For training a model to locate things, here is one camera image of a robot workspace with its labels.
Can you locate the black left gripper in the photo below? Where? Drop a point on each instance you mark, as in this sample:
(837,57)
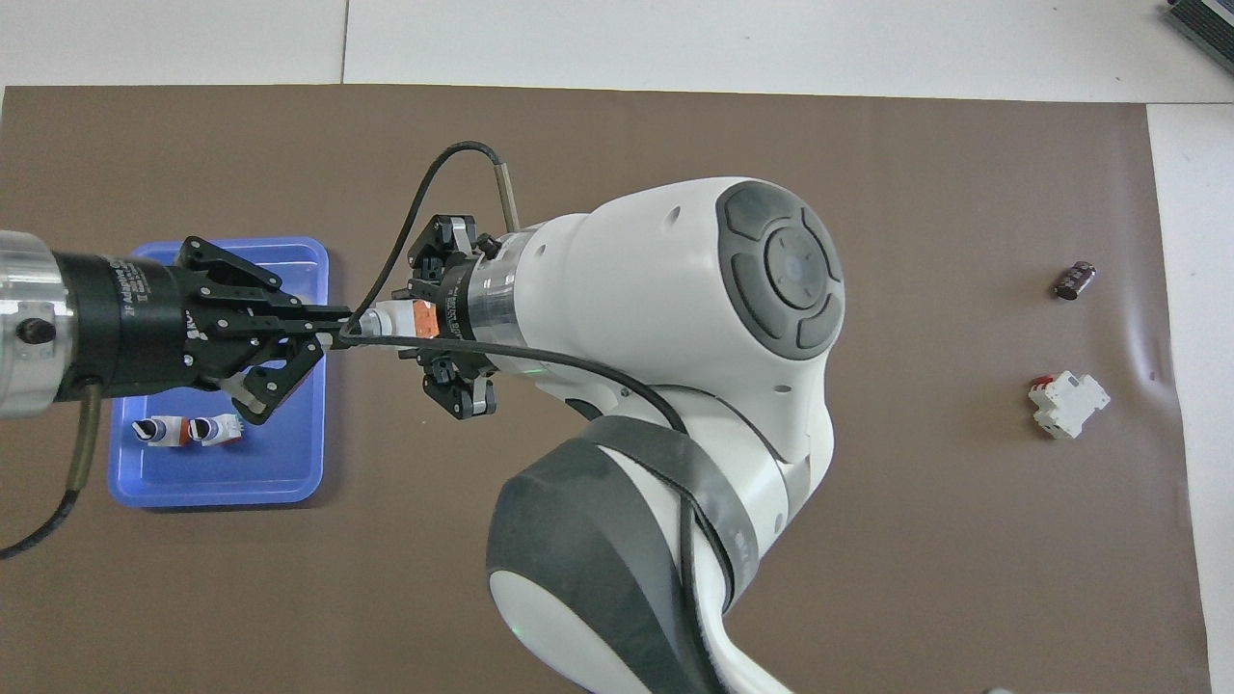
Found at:
(125,318)

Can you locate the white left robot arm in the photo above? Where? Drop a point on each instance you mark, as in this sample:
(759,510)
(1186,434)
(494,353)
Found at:
(24,318)

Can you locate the white circuit breaker red lever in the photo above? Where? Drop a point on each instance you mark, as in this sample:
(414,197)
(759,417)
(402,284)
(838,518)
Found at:
(1070,405)

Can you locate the brown paper table mat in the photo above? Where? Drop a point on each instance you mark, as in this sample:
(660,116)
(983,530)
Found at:
(964,530)

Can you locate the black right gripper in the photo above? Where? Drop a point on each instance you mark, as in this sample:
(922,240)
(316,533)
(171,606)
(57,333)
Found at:
(455,289)

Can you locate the white rotary switch red base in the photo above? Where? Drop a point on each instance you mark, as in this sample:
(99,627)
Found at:
(154,431)

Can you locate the grey ribbed device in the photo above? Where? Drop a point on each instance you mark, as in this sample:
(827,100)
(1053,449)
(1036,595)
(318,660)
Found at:
(1205,24)

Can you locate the blue plastic tray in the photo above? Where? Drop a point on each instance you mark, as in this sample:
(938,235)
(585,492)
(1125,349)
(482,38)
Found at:
(280,453)

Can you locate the white rotary switch green base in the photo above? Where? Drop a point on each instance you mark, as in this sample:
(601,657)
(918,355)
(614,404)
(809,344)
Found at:
(217,428)

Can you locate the white rotary switch orange block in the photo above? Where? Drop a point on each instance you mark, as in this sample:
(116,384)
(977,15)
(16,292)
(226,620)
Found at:
(405,318)

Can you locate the small dark terminal block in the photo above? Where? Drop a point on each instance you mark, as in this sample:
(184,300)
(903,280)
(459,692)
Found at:
(1075,280)

